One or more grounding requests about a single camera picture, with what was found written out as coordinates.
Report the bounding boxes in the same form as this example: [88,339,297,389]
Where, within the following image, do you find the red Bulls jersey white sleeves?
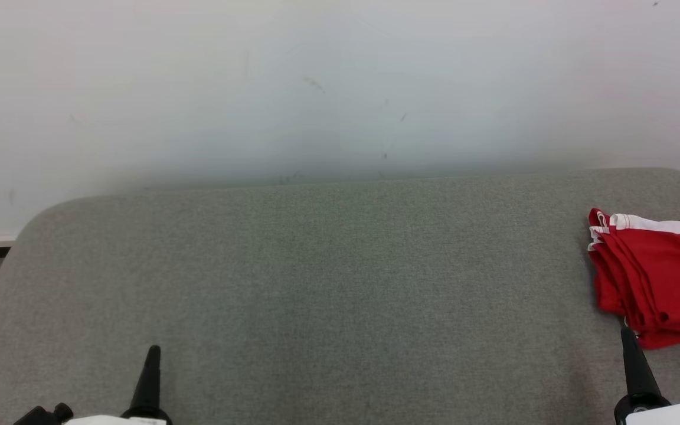
[587,208,680,253]

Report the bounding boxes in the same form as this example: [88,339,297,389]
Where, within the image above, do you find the grey fabric sofa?
[0,168,680,425]

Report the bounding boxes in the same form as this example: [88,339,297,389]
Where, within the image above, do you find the red shorts white trim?
[591,214,680,350]

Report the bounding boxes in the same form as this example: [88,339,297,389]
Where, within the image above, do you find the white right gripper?
[613,328,680,425]

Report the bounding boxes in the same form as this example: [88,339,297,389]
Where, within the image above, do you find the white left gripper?
[60,345,170,425]

